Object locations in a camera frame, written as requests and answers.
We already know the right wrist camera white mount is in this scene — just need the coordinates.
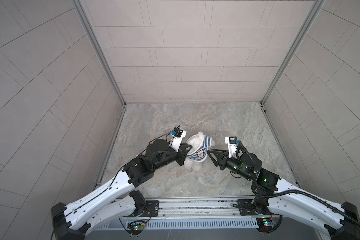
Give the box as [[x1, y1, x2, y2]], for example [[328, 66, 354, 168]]
[[225, 137, 238, 158]]

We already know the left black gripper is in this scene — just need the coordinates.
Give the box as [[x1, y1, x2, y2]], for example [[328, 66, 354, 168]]
[[149, 144, 193, 173]]

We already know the right green circuit board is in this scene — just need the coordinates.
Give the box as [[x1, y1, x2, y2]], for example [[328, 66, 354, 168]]
[[256, 218, 276, 233]]

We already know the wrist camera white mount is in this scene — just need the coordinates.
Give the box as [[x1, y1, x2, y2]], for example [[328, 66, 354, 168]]
[[225, 137, 238, 158], [170, 127, 187, 153]]

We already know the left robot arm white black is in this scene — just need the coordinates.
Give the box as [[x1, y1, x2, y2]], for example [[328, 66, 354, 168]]
[[51, 139, 192, 240]]

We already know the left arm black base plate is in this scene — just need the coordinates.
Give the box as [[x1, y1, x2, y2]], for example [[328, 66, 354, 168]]
[[125, 200, 160, 218]]

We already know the white teddy bear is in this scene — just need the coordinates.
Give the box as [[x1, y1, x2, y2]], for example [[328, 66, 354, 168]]
[[185, 132, 215, 172]]

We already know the black corrugated cable conduit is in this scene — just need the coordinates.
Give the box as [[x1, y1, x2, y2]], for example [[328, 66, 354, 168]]
[[236, 140, 360, 236]]

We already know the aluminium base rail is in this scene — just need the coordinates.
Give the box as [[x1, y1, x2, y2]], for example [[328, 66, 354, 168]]
[[72, 196, 323, 221]]

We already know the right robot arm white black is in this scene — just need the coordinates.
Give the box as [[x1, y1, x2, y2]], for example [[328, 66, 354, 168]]
[[208, 150, 360, 240]]

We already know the left corner aluminium profile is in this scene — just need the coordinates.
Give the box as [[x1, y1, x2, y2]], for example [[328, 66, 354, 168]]
[[72, 0, 126, 108]]

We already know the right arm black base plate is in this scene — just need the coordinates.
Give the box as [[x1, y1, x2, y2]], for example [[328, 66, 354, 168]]
[[232, 199, 274, 216]]

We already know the blue white striped sweater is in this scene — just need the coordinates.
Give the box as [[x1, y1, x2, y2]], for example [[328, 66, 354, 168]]
[[186, 132, 215, 162]]

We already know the left green circuit board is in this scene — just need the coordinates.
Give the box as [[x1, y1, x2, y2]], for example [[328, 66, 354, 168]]
[[127, 220, 147, 236]]

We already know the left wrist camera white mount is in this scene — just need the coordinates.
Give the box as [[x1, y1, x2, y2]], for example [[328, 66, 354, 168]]
[[170, 127, 187, 153]]

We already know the green circuit board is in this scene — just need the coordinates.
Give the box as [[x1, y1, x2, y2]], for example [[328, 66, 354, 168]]
[[127, 220, 147, 236], [256, 218, 276, 233]]

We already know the right corner aluminium profile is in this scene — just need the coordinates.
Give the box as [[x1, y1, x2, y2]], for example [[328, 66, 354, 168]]
[[260, 0, 325, 108]]

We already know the corner aluminium profile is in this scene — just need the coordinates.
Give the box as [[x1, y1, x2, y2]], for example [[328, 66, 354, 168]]
[[72, 0, 126, 108], [260, 0, 325, 108]]

